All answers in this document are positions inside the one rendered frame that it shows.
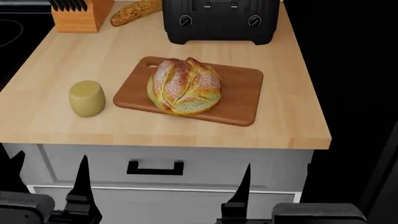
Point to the round crusty bread loaf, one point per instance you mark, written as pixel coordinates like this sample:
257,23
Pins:
185,87

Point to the seeded baguette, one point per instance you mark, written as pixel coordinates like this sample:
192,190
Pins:
135,12

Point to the black toaster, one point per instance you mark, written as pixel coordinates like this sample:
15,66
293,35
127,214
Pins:
219,21

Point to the plain white drawer front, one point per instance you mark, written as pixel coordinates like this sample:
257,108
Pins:
155,207

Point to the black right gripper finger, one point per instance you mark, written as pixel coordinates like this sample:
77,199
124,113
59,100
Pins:
311,186
239,210

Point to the black stove cooktop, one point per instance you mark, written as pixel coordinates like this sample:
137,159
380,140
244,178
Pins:
18,30

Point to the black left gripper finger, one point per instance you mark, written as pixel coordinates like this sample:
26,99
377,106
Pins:
17,177
82,200

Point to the brown wooden cutting board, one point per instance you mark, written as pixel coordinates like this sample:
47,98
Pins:
239,98

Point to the wooden knife block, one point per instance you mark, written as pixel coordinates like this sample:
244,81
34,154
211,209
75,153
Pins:
79,19

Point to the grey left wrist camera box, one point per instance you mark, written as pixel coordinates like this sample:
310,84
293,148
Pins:
25,207

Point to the pale yellow cheese block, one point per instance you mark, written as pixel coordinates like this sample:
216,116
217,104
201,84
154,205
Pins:
87,99

